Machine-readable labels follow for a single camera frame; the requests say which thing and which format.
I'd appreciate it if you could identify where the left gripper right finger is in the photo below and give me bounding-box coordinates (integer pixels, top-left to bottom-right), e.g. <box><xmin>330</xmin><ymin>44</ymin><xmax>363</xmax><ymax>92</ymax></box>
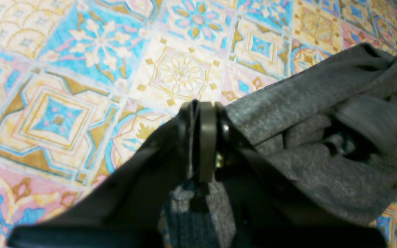
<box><xmin>198</xmin><ymin>102</ymin><xmax>386</xmax><ymax>248</ymax></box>

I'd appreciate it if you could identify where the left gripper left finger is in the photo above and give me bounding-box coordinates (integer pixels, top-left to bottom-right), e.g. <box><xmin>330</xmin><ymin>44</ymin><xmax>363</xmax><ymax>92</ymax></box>
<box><xmin>7</xmin><ymin>100</ymin><xmax>199</xmax><ymax>248</ymax></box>

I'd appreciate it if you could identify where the grey t-shirt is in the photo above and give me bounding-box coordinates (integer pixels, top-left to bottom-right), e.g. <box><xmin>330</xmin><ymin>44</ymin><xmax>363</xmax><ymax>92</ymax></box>
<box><xmin>164</xmin><ymin>43</ymin><xmax>397</xmax><ymax>248</ymax></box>

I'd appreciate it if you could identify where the patterned tile tablecloth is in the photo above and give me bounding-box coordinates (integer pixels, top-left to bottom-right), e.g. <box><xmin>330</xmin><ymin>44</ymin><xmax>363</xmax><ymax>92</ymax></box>
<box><xmin>0</xmin><ymin>0</ymin><xmax>397</xmax><ymax>248</ymax></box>

